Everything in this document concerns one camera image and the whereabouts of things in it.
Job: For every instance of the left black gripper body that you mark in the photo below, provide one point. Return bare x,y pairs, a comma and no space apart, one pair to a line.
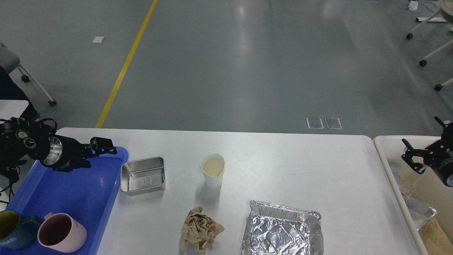
67,154

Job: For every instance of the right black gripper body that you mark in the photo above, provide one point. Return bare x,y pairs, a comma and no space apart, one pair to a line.
440,159

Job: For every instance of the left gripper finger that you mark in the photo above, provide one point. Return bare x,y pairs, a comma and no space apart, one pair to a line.
100,146

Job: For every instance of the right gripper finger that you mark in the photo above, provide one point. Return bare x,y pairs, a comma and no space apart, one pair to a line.
447,134
410,152

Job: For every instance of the small steel rectangular tin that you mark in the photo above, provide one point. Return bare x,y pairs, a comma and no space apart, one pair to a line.
143,176

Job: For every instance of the pink mug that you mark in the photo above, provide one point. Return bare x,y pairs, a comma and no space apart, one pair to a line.
62,233

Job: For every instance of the aluminium foil tray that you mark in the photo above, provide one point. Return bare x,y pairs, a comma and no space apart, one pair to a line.
273,229

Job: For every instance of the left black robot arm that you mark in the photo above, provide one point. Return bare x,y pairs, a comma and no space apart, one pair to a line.
40,142

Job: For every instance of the beige plastic waste bin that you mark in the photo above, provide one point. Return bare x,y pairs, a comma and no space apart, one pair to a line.
435,237

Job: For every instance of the blue plastic tray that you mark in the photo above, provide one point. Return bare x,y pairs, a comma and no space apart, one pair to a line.
86,194

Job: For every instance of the foil tray in bin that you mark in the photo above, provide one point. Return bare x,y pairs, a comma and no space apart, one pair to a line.
420,212

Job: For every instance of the white side table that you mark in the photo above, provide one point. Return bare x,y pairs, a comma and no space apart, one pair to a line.
12,108

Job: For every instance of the dark blue mug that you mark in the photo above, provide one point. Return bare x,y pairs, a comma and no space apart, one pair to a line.
18,232

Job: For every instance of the right clear floor plate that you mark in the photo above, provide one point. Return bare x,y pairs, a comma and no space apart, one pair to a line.
333,123

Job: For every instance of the clear floor plate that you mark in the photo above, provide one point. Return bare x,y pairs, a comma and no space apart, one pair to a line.
333,123
315,123

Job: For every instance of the left clear floor plate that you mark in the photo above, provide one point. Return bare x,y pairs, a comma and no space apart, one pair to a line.
315,123

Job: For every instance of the white paper cup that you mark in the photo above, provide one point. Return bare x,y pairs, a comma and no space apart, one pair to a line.
212,167

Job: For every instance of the crumpled brown paper napkin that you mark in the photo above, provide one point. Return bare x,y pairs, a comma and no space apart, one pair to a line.
199,230

